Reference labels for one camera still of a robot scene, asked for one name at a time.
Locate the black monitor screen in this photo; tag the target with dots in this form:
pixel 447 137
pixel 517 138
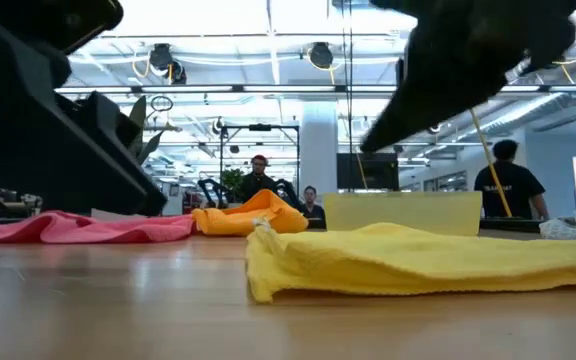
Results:
pixel 373 172

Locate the black office chair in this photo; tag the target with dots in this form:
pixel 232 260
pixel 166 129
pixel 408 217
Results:
pixel 213 192
pixel 285 189

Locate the person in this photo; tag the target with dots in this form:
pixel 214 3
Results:
pixel 255 185
pixel 313 207
pixel 513 190

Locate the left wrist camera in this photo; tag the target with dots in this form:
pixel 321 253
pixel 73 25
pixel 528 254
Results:
pixel 43 20

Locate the yellow translucent plastic bin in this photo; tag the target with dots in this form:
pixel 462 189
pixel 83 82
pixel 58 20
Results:
pixel 403 210

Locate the pink microfiber towel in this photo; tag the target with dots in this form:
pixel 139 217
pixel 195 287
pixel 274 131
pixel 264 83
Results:
pixel 68 230

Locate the snake plant in white pot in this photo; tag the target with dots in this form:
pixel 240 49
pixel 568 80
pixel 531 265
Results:
pixel 139 112

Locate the black aluminium table frame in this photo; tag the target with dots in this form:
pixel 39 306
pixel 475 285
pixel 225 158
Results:
pixel 513 226

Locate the orange microfiber towel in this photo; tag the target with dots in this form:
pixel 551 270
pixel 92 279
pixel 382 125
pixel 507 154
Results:
pixel 248 215

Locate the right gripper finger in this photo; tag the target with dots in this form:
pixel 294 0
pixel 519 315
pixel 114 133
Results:
pixel 438 85

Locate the yellow microfiber towel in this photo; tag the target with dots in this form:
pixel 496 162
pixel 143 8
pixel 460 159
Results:
pixel 393 260

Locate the green background plant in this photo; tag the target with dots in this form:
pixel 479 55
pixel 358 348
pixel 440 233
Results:
pixel 232 180

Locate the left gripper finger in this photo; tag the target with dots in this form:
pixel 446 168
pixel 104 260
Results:
pixel 108 170

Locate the white building column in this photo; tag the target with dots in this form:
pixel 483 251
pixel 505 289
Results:
pixel 318 150

